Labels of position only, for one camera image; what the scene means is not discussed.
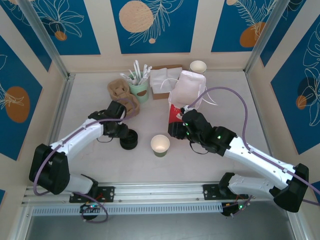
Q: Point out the brown pulp cup carrier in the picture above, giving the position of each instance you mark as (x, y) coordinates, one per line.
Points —
(120, 91)

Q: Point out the green paper coffee cup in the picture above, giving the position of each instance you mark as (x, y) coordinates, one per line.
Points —
(160, 145)

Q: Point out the red white paper bag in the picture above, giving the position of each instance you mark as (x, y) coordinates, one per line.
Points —
(187, 87)

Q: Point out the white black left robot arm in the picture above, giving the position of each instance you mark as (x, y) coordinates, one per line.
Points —
(82, 137)

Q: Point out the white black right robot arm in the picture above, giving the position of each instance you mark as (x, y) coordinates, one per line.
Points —
(257, 166)

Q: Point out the stack of black cup lids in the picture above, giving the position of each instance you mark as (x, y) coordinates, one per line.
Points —
(130, 143)

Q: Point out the mint green straw holder cup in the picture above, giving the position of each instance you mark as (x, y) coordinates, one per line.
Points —
(140, 92)

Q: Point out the white wrapped straw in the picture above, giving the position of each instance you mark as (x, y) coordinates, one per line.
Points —
(137, 68)
(145, 71)
(124, 75)
(150, 71)

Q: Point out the brown cardboard napkin box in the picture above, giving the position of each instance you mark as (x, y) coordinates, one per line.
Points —
(160, 96)

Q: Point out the stack of white napkins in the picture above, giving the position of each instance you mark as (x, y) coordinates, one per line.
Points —
(160, 80)

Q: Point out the stack of paper cups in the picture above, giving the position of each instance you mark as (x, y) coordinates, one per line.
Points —
(198, 67)

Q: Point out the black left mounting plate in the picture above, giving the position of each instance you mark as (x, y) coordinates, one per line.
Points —
(107, 193)

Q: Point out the black mounting plate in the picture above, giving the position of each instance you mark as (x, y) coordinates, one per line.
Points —
(107, 193)
(210, 191)

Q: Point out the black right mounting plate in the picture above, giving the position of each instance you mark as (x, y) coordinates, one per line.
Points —
(210, 191)

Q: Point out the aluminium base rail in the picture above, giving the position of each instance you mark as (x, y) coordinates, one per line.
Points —
(160, 191)

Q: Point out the aluminium frame post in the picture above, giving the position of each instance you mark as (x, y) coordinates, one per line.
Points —
(46, 37)
(268, 37)

